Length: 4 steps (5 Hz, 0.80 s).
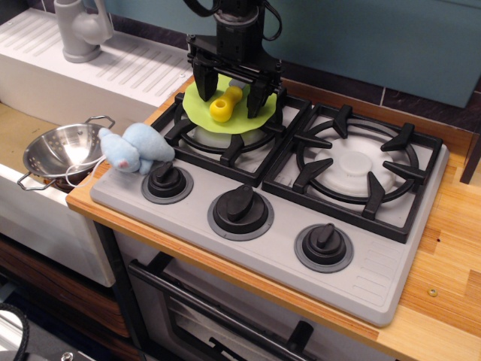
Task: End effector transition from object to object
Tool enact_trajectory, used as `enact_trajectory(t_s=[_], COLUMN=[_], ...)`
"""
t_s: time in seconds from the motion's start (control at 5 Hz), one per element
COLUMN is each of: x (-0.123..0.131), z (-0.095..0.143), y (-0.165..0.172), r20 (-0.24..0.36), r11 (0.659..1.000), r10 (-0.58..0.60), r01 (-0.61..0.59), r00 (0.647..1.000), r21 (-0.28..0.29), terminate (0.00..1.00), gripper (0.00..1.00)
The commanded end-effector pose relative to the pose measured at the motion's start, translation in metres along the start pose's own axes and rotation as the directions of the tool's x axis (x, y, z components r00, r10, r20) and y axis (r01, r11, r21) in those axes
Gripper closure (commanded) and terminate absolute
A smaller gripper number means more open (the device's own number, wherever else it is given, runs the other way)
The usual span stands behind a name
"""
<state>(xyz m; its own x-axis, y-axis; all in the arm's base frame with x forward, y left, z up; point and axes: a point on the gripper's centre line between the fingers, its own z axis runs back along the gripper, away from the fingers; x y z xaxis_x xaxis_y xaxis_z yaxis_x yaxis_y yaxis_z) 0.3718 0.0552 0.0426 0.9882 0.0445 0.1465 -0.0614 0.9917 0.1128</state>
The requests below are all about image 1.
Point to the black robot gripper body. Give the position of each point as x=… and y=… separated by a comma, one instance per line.
x=236, y=49

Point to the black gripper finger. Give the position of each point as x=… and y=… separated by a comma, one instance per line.
x=206, y=79
x=260, y=90

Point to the yellow handled toy knife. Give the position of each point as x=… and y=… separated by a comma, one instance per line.
x=222, y=108

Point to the light blue plush toy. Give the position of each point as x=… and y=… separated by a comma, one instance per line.
x=136, y=150

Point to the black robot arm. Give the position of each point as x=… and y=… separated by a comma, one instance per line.
x=235, y=9

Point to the green plastic plate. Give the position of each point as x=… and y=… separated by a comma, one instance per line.
x=198, y=112

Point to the left black burner grate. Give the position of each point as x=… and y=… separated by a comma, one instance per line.
x=245, y=157

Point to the black burner grate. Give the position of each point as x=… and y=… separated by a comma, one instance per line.
x=367, y=173
x=245, y=157

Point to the white toy sink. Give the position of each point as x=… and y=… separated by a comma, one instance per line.
x=40, y=89

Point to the left black stove knob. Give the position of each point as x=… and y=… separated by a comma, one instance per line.
x=167, y=184

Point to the black stove knob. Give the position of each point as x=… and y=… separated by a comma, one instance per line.
x=240, y=214
x=167, y=184
x=324, y=248

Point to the middle black stove knob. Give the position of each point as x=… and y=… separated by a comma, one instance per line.
x=240, y=214

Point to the grey toy faucet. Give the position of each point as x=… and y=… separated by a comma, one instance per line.
x=82, y=34

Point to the grey toy stove top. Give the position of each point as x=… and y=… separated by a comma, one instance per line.
x=369, y=287

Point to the right black burner grate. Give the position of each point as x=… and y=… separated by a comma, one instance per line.
x=367, y=173

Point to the steel colander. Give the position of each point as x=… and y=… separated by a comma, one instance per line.
x=67, y=154

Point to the right black stove knob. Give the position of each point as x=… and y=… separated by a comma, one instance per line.
x=324, y=248

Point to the teal box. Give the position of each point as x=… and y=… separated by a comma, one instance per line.
x=429, y=49

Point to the toy oven door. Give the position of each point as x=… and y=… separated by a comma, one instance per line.
x=153, y=274

